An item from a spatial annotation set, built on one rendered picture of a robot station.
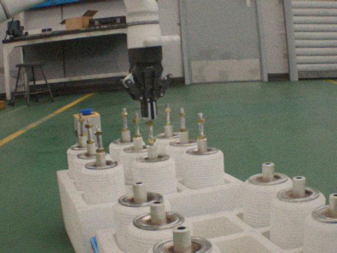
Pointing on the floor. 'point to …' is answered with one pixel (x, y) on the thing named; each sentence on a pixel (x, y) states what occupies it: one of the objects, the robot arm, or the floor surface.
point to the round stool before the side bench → (33, 82)
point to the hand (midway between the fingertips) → (148, 110)
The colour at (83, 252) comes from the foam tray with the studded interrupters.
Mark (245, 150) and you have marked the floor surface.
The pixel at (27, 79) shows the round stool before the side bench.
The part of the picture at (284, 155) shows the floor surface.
